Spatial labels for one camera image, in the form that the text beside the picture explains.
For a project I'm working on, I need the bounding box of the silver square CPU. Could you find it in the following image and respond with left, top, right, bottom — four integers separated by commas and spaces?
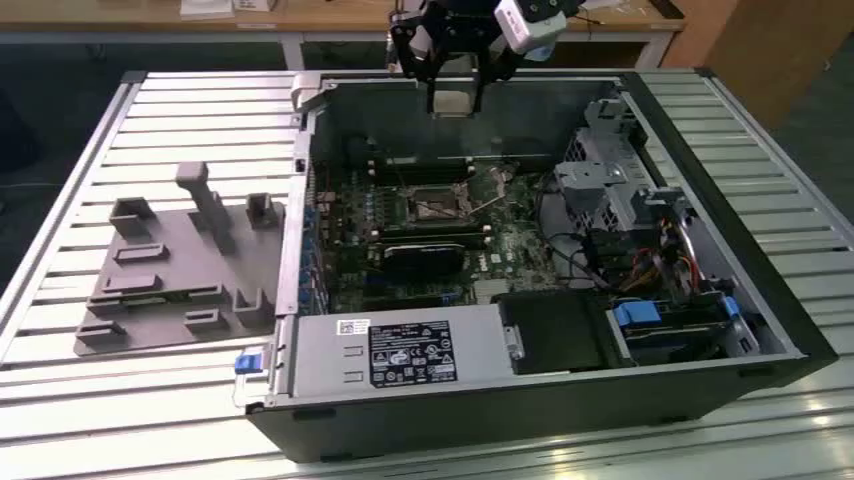
431, 91, 476, 119

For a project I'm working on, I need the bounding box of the green RAM stick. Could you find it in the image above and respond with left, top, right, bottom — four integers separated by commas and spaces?
117, 294, 192, 306

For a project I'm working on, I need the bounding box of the thin metal locking lever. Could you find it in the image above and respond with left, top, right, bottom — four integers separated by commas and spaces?
468, 183, 516, 216

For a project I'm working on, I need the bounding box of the black open PC case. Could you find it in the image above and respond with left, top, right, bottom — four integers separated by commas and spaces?
242, 67, 840, 464

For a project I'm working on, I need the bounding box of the blue disk carrier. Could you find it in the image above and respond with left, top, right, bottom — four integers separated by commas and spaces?
605, 294, 735, 366

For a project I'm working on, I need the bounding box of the wooden cabinet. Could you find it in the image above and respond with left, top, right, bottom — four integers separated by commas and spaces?
665, 0, 854, 129

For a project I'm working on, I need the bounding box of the silver metal drive cage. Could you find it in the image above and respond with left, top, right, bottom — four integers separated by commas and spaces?
551, 98, 675, 234

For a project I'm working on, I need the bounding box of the black graphics card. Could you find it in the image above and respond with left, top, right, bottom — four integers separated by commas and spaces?
368, 241, 467, 277

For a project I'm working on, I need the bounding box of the yellow wire bundle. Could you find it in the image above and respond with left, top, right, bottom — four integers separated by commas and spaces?
625, 247, 665, 294

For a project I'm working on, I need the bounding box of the CPU socket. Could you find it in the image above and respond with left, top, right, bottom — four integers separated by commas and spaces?
399, 183, 472, 229

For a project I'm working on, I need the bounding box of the silver chipset heatsink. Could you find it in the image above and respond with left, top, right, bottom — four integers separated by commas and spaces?
473, 279, 513, 303

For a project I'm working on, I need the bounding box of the grey plastic parts rack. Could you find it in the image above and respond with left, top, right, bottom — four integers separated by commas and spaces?
70, 160, 289, 357

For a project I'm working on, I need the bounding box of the black cable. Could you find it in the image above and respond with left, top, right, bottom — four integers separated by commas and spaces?
536, 174, 619, 294

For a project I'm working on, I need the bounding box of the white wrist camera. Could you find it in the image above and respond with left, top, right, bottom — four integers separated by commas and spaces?
492, 0, 569, 64

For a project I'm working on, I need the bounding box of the green motherboard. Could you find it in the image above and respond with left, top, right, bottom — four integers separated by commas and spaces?
309, 149, 575, 316

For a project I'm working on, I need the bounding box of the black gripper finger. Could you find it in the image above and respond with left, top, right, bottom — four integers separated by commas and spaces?
389, 12, 447, 115
469, 34, 519, 114

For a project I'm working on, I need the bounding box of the grey power supply unit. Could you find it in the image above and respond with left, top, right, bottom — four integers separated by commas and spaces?
282, 304, 519, 401

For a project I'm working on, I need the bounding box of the orange flat cable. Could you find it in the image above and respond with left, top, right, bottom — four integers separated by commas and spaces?
676, 247, 703, 295

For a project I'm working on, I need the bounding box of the black plastic bay cover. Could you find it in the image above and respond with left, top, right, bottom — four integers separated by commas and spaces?
489, 292, 625, 376

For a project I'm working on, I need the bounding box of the wooden desk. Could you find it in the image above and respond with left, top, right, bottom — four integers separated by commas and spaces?
0, 0, 688, 44

